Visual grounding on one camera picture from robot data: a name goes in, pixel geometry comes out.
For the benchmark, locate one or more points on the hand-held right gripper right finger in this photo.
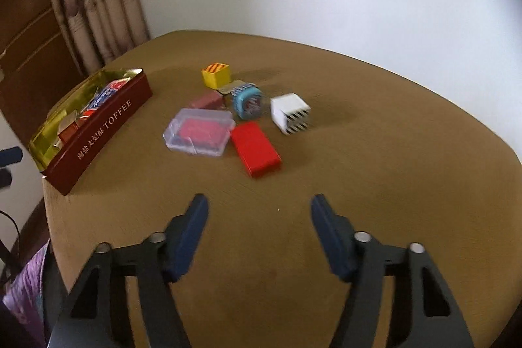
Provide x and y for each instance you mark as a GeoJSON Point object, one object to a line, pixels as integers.
{"type": "Point", "coordinates": [330, 234]}

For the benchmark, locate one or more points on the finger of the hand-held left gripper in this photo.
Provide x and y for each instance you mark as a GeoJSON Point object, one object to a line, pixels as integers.
{"type": "Point", "coordinates": [4, 179]}
{"type": "Point", "coordinates": [10, 155]}

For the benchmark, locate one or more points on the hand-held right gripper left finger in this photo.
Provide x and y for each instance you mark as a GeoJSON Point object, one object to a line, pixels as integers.
{"type": "Point", "coordinates": [189, 234]}

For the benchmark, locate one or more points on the brown and red cardboard box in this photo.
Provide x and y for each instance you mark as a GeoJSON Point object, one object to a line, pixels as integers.
{"type": "Point", "coordinates": [69, 132]}

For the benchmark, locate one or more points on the red tin box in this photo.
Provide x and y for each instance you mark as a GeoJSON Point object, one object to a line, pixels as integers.
{"type": "Point", "coordinates": [102, 136]}

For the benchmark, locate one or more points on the clear case red insert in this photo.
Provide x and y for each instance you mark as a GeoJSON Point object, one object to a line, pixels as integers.
{"type": "Point", "coordinates": [200, 132]}

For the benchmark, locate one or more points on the clear floss box blue label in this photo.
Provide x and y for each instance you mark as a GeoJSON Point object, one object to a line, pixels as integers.
{"type": "Point", "coordinates": [100, 99]}

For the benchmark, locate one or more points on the red rectangular box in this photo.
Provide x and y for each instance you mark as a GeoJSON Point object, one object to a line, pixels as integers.
{"type": "Point", "coordinates": [255, 150]}

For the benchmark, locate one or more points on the white cube zigzag side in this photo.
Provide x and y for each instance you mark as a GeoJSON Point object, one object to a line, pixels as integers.
{"type": "Point", "coordinates": [285, 107]}

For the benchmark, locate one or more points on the pink lip gloss gold cap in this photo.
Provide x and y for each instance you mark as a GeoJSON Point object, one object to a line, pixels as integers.
{"type": "Point", "coordinates": [206, 100]}

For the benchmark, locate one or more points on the blue patterned tape roll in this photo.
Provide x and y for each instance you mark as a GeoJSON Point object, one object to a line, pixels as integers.
{"type": "Point", "coordinates": [240, 103]}

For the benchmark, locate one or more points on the yellow striped small box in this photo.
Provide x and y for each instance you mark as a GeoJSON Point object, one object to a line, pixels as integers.
{"type": "Point", "coordinates": [216, 77]}

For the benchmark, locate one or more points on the brown wooden door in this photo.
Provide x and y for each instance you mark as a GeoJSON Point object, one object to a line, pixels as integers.
{"type": "Point", "coordinates": [28, 58]}

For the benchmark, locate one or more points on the purple cloth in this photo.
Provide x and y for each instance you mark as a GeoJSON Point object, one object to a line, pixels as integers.
{"type": "Point", "coordinates": [26, 287]}

